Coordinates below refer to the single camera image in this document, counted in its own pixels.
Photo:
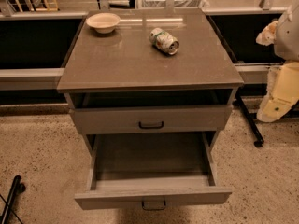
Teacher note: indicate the grey drawer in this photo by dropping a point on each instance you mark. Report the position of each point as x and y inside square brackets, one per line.
[151, 171]
[168, 119]

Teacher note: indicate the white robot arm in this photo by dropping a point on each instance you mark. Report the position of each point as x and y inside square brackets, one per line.
[282, 91]

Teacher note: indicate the grey drawer cabinet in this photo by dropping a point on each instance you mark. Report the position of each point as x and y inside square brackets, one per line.
[124, 70]

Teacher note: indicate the grey top drawer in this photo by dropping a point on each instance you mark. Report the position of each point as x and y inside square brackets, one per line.
[168, 119]

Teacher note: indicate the crushed green white can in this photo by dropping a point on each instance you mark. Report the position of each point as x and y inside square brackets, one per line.
[164, 41]

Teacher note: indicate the white paper bowl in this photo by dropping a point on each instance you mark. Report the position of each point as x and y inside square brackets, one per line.
[103, 23]

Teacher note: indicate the black metal table leg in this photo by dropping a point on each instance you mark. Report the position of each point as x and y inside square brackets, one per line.
[258, 142]

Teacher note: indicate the black stand leg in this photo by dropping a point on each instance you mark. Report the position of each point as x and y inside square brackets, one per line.
[17, 187]

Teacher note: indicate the wire mesh basket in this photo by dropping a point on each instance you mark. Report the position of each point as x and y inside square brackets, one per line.
[145, 4]

